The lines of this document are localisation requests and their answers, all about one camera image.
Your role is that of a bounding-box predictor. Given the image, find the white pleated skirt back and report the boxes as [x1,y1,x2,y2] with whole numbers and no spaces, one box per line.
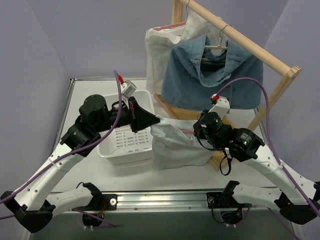
[144,10,212,94]

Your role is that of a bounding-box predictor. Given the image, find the aluminium mounting rail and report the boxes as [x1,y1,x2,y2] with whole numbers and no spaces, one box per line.
[24,189,283,216]

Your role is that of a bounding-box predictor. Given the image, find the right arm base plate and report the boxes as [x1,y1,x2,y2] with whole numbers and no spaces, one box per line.
[206,191,228,209]

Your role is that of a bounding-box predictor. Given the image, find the cream white hanger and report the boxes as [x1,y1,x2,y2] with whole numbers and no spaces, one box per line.
[199,23,228,61]

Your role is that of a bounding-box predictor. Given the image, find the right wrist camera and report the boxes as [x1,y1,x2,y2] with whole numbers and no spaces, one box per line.
[209,94,230,119]

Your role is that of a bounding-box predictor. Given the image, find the white plastic basket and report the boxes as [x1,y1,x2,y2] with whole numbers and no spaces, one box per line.
[97,89,155,165]

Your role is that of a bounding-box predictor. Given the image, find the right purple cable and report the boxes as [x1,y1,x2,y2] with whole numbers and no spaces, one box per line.
[214,77,320,240]

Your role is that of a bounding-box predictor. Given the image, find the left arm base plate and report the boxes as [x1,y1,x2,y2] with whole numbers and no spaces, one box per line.
[80,193,118,212]

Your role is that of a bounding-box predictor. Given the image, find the pink hanger back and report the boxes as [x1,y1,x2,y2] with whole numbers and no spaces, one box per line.
[153,22,186,31]

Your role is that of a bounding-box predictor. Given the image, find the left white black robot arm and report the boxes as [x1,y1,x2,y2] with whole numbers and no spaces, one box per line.
[0,94,160,233]

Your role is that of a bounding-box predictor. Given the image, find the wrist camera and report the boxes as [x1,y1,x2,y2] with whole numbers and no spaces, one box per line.
[120,80,137,98]
[209,94,230,119]

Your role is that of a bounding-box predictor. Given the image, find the wooden clothes rack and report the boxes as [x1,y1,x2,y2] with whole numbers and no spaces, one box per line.
[152,0,302,172]

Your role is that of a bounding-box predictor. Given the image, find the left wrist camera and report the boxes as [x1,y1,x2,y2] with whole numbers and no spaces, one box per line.
[120,80,137,98]

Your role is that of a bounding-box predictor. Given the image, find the white skirt front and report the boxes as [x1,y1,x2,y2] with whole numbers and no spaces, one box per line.
[150,115,213,170]

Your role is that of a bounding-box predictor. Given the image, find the pink hanger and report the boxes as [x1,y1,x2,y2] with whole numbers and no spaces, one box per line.
[153,22,186,31]
[180,129,195,135]

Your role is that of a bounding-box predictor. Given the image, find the pink hanger front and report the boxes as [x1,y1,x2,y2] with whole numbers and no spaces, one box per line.
[180,129,195,135]

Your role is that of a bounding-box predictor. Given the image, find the blue denim skirt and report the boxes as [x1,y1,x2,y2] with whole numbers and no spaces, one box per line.
[160,36,264,111]

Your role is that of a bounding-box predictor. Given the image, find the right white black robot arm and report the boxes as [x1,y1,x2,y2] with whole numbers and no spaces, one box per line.
[193,110,320,225]

